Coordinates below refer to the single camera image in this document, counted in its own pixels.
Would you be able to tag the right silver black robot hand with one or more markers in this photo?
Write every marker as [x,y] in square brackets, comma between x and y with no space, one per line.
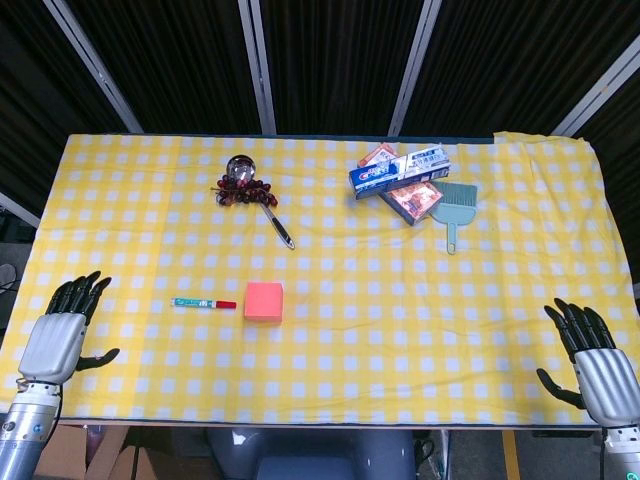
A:
[607,385]

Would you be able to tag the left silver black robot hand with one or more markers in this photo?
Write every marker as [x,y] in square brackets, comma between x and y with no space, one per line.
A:
[52,345]

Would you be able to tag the green white red-capped marker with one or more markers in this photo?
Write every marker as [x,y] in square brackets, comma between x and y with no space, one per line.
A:
[200,303]

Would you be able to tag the pink foam cube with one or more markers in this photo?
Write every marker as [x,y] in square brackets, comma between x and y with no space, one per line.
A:
[263,304]

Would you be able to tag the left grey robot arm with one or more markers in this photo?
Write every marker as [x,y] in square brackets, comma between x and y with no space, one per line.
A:
[25,430]

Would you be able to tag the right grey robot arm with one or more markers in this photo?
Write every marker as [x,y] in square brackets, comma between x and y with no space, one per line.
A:
[622,452]

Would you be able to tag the brown cardboard box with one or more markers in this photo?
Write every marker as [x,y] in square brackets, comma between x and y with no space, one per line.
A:
[100,455]

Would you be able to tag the teal small brush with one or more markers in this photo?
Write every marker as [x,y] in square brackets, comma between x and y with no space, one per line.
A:
[452,214]

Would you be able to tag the teal mini brush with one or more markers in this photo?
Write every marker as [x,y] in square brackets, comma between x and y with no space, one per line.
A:
[460,192]

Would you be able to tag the dark red grape bunch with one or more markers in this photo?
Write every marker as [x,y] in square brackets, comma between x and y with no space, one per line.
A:
[250,190]

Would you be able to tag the yellow white checkered tablecloth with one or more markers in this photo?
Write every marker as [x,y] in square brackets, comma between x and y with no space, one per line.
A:
[350,350]

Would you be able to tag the blue orange snack box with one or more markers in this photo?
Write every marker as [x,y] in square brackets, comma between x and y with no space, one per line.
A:
[415,202]

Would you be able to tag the grey robot torso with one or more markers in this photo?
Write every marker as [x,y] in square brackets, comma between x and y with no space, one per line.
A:
[310,452]

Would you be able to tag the blue white toothpaste box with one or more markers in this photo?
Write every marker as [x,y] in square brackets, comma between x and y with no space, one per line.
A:
[395,175]

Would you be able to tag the small orange white box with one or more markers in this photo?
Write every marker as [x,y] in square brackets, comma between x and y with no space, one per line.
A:
[378,152]

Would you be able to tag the aluminium frame post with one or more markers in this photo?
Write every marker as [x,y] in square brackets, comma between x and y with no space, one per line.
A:
[416,65]
[94,67]
[600,89]
[17,210]
[259,65]

